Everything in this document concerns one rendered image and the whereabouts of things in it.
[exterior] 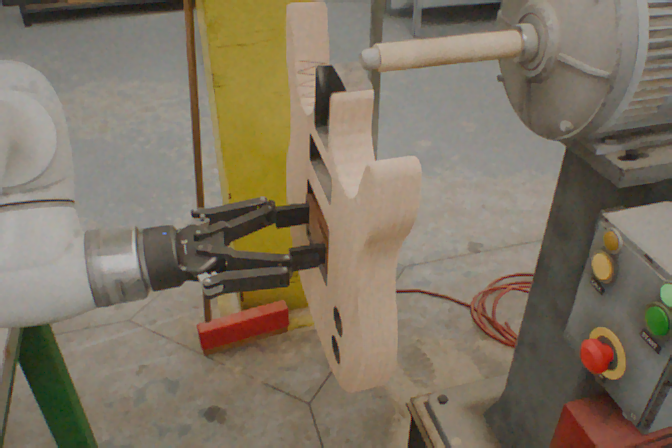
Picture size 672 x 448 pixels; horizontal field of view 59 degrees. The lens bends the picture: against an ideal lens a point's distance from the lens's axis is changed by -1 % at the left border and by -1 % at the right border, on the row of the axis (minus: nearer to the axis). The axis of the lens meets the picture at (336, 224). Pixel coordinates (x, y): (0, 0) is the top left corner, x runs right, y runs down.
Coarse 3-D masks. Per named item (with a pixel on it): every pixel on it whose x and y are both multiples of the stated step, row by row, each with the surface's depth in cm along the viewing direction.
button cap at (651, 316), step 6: (648, 312) 61; (654, 312) 60; (660, 312) 59; (648, 318) 61; (654, 318) 60; (660, 318) 59; (666, 318) 59; (648, 324) 61; (654, 324) 60; (660, 324) 59; (666, 324) 59; (654, 330) 60; (660, 330) 60; (666, 330) 59
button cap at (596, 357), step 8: (584, 344) 69; (592, 344) 68; (600, 344) 68; (584, 352) 69; (592, 352) 67; (600, 352) 67; (608, 352) 68; (584, 360) 69; (592, 360) 68; (600, 360) 67; (608, 360) 67; (592, 368) 68; (600, 368) 67
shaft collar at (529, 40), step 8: (520, 24) 73; (528, 24) 73; (520, 32) 72; (528, 32) 72; (536, 32) 72; (528, 40) 72; (536, 40) 72; (528, 48) 72; (536, 48) 72; (520, 56) 73; (528, 56) 73
